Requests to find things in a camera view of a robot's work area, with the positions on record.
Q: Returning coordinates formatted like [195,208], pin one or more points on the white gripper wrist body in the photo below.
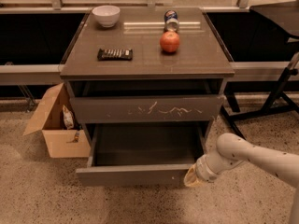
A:
[201,169]

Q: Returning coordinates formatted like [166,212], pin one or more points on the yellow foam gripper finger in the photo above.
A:
[191,179]

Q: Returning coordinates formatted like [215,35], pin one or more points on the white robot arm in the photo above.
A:
[231,150]

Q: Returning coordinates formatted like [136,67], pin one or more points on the scratched grey upper drawer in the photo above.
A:
[146,109]

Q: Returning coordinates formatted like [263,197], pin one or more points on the grey drawer cabinet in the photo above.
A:
[199,66]

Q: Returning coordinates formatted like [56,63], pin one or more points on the red apple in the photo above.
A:
[169,42]

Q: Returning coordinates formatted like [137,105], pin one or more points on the crumpled snack bag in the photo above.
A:
[68,118]

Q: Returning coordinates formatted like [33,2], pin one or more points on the open cardboard box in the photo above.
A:
[49,119]

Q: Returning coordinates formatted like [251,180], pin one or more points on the dark snack bar wrapper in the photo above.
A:
[115,55]

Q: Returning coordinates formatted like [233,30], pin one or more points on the black rolling stand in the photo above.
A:
[285,16]

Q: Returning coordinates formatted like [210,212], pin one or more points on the white bowl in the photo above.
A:
[107,15]

